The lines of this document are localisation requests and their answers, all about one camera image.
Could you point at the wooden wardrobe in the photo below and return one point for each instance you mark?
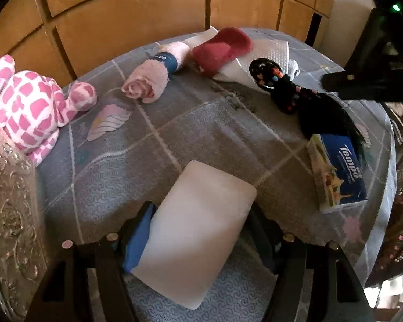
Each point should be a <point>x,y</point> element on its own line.
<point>137,16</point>

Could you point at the blue tissue packet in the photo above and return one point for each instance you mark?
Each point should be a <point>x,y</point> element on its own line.
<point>342,171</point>

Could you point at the red plush slipper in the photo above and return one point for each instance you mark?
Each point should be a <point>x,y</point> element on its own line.
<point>221,48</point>

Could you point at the pink white patterned plush toy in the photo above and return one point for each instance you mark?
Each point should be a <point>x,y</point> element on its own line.
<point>27,100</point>

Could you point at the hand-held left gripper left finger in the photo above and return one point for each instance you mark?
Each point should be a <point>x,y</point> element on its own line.
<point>139,241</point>

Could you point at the black doll with hair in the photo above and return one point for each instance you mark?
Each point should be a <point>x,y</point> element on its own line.
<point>285,90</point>

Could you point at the embossed metal tin box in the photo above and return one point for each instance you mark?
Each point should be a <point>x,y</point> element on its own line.
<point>10,208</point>

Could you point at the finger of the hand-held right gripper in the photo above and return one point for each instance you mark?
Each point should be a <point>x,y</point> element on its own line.
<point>339,84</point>

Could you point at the white soft pad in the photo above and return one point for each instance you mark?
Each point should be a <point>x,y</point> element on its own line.
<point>194,228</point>

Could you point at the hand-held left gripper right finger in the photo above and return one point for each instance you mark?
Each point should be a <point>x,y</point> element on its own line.
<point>268,241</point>

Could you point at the pink towel blue band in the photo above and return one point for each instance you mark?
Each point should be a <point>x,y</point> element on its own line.
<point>147,77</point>

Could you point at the white paper towel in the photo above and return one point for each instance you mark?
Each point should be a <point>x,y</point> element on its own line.
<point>272,52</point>

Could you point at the grey checkered bed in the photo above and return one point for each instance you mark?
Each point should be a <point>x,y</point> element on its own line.
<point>221,134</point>

